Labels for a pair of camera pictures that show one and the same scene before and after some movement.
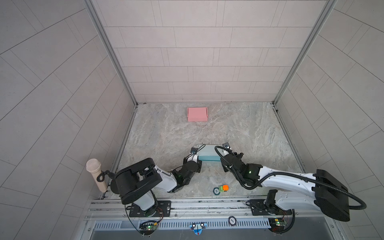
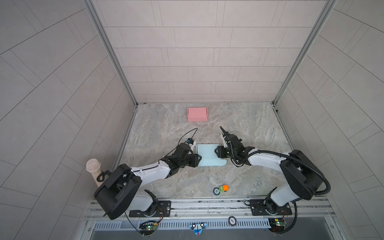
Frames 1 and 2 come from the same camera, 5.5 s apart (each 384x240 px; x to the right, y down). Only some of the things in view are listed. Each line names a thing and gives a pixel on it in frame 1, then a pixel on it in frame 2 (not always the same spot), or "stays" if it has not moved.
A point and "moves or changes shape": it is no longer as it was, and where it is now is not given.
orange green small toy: x=224 y=188 stays
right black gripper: x=223 y=166 -> x=219 y=150
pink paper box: x=197 y=114 stays
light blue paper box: x=210 y=152 moves or changes shape
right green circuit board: x=277 y=225 stays
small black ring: x=216 y=191 stays
